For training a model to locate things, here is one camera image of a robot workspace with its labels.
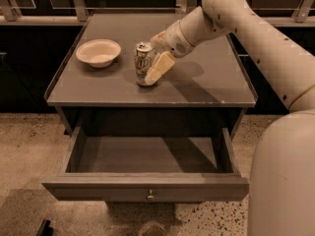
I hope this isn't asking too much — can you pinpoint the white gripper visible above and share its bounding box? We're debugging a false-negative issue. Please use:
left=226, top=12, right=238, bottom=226
left=145, top=20, right=194, bottom=86

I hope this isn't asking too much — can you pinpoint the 7up soda can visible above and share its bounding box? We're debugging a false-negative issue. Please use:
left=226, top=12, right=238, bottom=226
left=134, top=41, right=158, bottom=86

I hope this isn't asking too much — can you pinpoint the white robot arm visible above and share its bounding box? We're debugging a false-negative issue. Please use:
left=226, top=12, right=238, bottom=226
left=146, top=0, right=315, bottom=236

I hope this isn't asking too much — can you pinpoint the grey cabinet with top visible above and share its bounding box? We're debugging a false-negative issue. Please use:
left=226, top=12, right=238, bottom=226
left=43, top=13, right=259, bottom=138

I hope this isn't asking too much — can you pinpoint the open grey top drawer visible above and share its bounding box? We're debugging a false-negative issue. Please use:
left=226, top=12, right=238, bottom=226
left=42, top=127, right=249, bottom=203

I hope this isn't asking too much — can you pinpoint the round metal drawer knob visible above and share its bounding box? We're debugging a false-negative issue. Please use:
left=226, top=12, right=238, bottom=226
left=146, top=190, right=155, bottom=202

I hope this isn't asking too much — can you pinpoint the white paper bowl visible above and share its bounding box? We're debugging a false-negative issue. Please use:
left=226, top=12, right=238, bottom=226
left=76, top=39, right=121, bottom=68

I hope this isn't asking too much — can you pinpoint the metal railing with posts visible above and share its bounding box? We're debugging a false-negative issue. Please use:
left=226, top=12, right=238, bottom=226
left=0, top=0, right=315, bottom=28

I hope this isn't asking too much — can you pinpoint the black object on floor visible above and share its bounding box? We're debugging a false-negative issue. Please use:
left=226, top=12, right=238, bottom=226
left=36, top=219, right=54, bottom=236

